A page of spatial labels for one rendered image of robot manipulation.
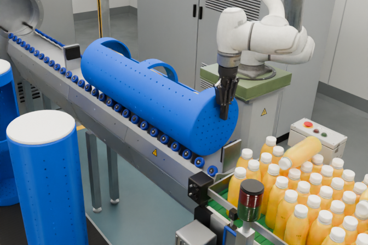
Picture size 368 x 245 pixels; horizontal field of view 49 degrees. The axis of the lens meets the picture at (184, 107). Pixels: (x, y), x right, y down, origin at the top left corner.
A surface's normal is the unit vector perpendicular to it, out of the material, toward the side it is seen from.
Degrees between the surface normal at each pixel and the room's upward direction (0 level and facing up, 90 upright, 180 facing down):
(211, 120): 90
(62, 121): 0
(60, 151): 90
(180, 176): 70
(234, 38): 90
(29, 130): 0
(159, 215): 0
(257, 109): 90
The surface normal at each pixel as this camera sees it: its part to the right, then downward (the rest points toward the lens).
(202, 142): 0.66, 0.37
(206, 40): -0.78, 0.27
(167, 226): 0.04, -0.88
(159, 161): -0.69, -0.03
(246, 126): -0.11, 0.46
